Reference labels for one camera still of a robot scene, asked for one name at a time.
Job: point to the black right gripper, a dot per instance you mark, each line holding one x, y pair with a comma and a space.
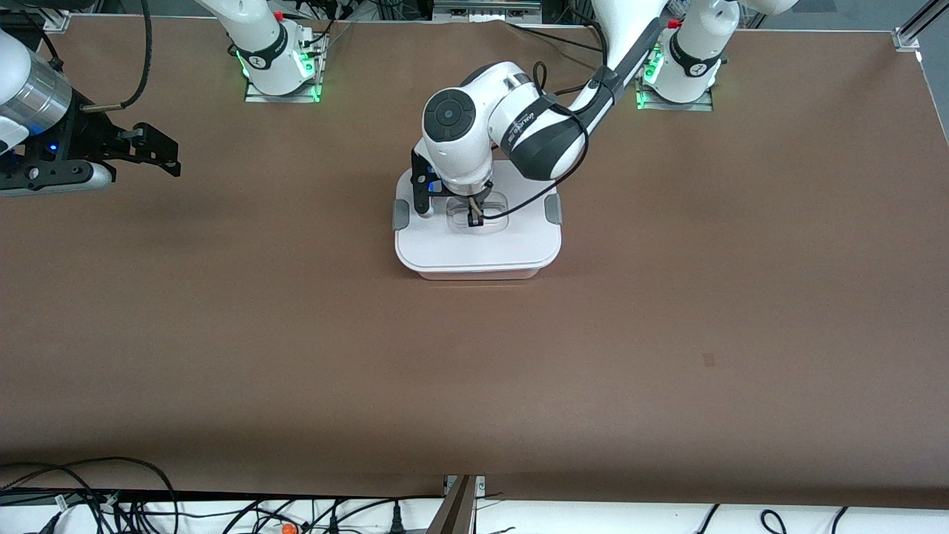
87, 140

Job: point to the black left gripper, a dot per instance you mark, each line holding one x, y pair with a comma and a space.
471, 202

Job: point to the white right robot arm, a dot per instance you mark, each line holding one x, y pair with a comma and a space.
259, 30

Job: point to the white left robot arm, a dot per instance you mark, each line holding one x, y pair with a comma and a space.
460, 141

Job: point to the white plastic storage box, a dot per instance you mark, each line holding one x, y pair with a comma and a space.
478, 275

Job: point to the metal device with ports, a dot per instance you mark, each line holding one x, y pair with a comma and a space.
485, 9

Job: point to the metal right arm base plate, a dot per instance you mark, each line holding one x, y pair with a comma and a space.
256, 95

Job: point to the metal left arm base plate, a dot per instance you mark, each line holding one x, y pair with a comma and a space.
704, 105

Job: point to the aluminium frame profile with bracket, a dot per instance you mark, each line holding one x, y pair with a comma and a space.
454, 512

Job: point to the aluminium corner frame profile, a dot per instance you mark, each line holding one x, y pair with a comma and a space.
919, 26

